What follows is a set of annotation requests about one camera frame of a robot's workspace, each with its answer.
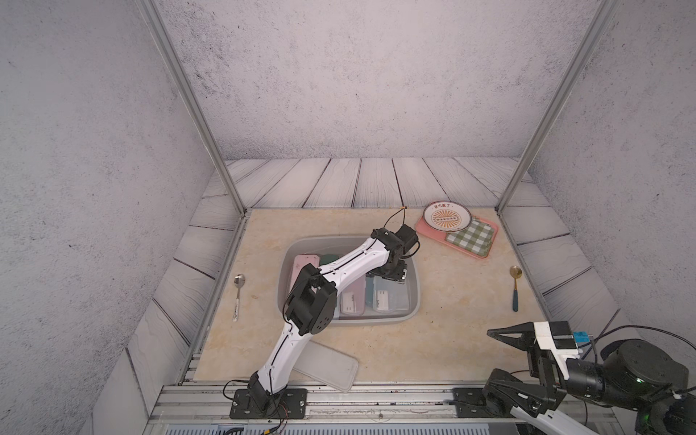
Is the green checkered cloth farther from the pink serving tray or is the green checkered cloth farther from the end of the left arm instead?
the end of the left arm

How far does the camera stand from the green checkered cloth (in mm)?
1073

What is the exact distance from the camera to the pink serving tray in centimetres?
109
